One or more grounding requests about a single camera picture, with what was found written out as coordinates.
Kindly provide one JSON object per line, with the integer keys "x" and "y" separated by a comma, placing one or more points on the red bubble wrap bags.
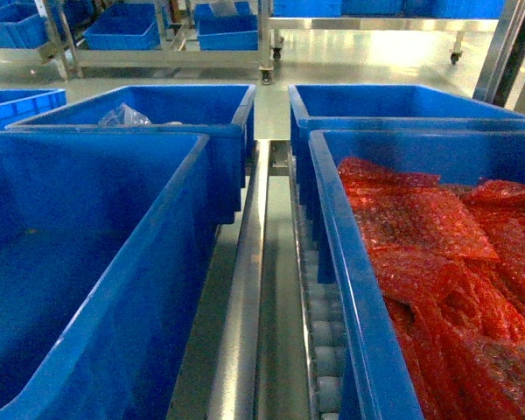
{"x": 450, "y": 264}

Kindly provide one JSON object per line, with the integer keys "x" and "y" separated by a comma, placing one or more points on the steel wheeled cart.
{"x": 69, "y": 47}

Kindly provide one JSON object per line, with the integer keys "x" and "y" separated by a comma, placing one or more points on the steel roller rail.
{"x": 268, "y": 341}

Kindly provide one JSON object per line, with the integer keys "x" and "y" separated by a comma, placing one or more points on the blue bin back left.
{"x": 224, "y": 112}

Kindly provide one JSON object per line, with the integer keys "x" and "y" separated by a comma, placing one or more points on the clear plastic bag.
{"x": 124, "y": 116}

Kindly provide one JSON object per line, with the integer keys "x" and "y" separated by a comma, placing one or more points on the blue bin back right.
{"x": 383, "y": 107}

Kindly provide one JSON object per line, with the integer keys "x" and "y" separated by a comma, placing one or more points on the empty blue bin front left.
{"x": 104, "y": 246}

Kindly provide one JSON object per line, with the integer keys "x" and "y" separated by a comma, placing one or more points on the blue bin with red bags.
{"x": 381, "y": 378}

